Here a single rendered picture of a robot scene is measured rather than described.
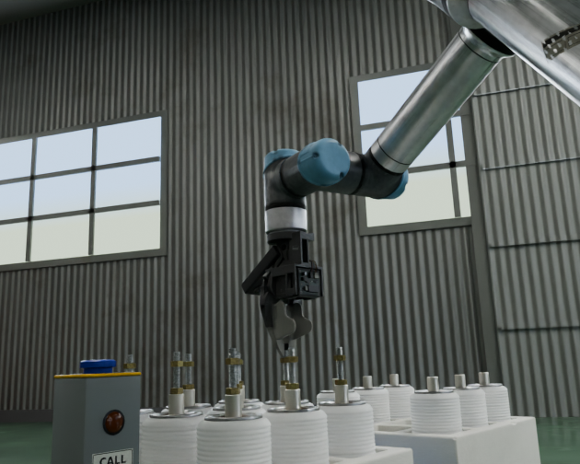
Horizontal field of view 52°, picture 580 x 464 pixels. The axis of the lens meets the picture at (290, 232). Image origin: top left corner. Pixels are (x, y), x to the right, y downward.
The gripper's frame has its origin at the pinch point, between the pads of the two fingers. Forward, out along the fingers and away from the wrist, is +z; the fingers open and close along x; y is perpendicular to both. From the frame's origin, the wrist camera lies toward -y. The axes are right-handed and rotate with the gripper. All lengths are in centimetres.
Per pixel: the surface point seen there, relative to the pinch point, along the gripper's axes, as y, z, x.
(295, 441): 16.4, 12.9, -14.5
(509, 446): 18, 21, 46
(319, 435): 17.8, 12.4, -11.0
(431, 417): 12.4, 13.5, 26.4
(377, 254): -129, -58, 210
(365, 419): 17.2, 11.3, 0.1
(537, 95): -40, -140, 250
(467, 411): 13.1, 13.5, 38.9
